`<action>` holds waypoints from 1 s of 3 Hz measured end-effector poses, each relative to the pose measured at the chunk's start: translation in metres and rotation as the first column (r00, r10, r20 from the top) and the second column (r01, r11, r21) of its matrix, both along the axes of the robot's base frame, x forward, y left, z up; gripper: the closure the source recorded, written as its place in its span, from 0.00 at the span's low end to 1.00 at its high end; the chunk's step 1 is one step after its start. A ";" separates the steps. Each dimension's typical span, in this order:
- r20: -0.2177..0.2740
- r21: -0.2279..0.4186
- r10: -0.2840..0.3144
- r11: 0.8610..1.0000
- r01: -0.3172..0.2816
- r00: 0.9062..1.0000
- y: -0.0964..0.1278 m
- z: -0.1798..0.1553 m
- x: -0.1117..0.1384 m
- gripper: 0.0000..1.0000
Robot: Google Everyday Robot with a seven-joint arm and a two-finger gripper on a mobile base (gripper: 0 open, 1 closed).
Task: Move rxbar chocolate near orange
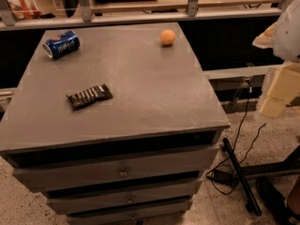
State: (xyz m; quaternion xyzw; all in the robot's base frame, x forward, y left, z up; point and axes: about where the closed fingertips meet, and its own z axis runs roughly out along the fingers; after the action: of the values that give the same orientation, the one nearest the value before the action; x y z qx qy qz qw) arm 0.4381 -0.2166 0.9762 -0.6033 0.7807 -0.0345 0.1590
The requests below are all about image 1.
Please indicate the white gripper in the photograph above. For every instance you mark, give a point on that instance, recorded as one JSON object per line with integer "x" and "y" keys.
{"x": 289, "y": 35}

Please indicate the black rxbar chocolate bar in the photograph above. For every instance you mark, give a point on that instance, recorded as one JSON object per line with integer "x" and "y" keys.
{"x": 89, "y": 96}

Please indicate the orange fruit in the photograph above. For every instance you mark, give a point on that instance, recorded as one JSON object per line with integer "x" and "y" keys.
{"x": 167, "y": 37}

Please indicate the black power adapter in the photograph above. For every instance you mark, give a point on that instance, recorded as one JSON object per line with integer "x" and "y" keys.
{"x": 224, "y": 178}

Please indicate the black table leg base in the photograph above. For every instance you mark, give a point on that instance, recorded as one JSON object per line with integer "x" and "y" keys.
{"x": 290, "y": 165}

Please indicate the middle grey drawer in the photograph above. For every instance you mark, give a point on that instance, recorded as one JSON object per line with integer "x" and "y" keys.
{"x": 125, "y": 196}

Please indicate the grey drawer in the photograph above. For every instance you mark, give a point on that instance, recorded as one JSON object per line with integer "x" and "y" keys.
{"x": 133, "y": 212}
{"x": 119, "y": 168}
{"x": 125, "y": 196}

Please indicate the grey drawer cabinet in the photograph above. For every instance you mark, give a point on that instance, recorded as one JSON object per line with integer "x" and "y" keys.
{"x": 161, "y": 100}

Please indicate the bottom grey drawer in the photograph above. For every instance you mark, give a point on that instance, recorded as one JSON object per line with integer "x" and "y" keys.
{"x": 133, "y": 212}

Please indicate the blue pepsi can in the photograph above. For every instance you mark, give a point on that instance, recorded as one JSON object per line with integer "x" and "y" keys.
{"x": 61, "y": 44}

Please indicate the top grey drawer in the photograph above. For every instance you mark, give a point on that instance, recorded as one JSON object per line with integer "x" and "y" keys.
{"x": 119, "y": 168}

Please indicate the red white bag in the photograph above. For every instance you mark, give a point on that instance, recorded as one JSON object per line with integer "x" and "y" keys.
{"x": 24, "y": 9}

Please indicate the metal shelf rail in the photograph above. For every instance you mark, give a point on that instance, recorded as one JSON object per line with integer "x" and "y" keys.
{"x": 161, "y": 11}

